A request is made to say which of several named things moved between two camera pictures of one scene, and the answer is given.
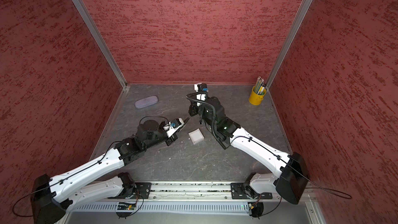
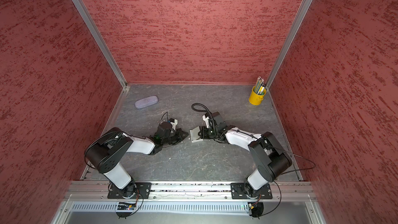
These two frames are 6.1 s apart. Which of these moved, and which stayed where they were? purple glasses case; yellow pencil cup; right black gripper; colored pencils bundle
Moved: right black gripper
Stayed: purple glasses case; colored pencils bundle; yellow pencil cup
